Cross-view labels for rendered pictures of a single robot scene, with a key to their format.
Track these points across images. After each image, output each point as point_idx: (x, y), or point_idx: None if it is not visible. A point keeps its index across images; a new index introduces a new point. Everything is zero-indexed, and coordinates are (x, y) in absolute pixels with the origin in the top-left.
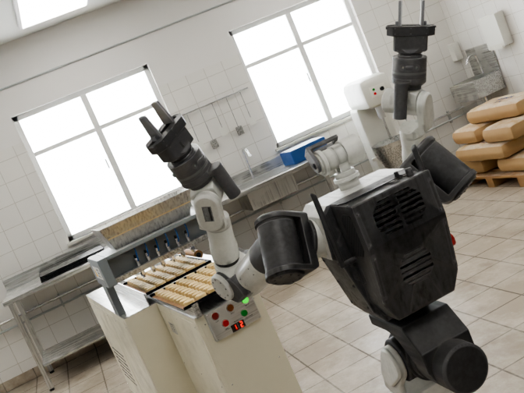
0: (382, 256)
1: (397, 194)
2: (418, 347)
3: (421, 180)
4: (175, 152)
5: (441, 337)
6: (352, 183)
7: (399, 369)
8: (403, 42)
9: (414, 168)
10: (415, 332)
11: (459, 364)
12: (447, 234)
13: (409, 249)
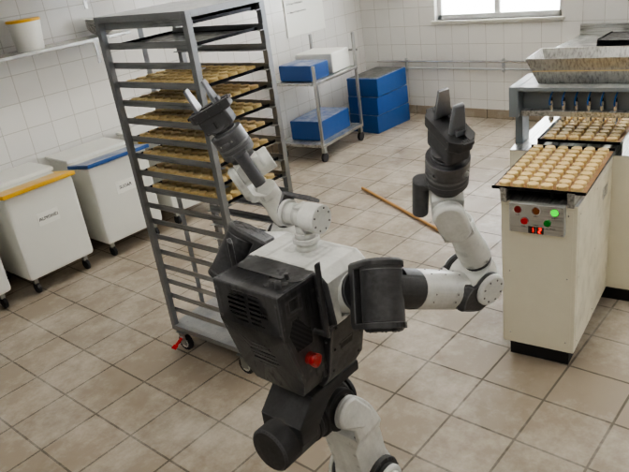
0: (233, 328)
1: (247, 296)
2: (265, 404)
3: (269, 302)
4: (206, 129)
5: (282, 415)
6: (299, 247)
7: None
8: (432, 140)
9: (352, 276)
10: (274, 392)
11: (264, 443)
12: (289, 357)
13: (255, 341)
